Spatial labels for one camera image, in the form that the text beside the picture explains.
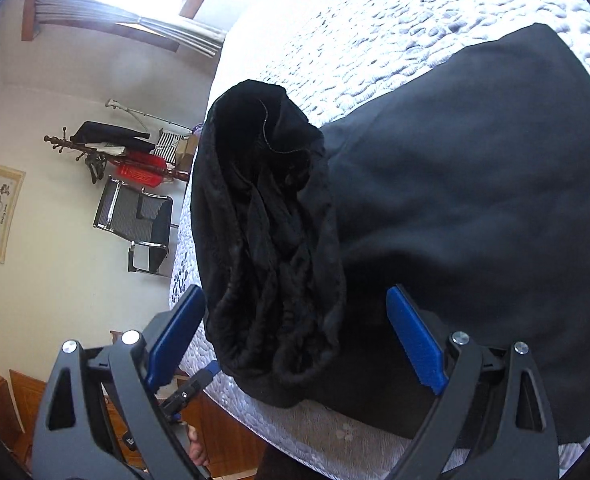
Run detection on black pants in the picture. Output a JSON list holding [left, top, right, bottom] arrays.
[[191, 24, 590, 443]]

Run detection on left hand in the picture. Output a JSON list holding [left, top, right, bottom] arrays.
[[187, 425, 209, 467]]

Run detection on black mesh chair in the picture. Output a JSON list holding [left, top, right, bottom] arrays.
[[92, 177, 178, 275]]

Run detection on red garment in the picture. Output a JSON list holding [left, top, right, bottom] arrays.
[[111, 153, 167, 188]]

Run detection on wooden coat rack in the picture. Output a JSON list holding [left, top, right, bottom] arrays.
[[42, 128, 190, 182]]

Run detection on black garment on rack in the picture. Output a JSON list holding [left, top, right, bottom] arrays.
[[71, 122, 155, 153]]

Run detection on quilted grey bed cover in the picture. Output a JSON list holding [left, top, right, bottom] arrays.
[[171, 0, 590, 479]]

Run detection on grey curtain left window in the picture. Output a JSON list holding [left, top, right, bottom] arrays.
[[35, 0, 225, 58]]

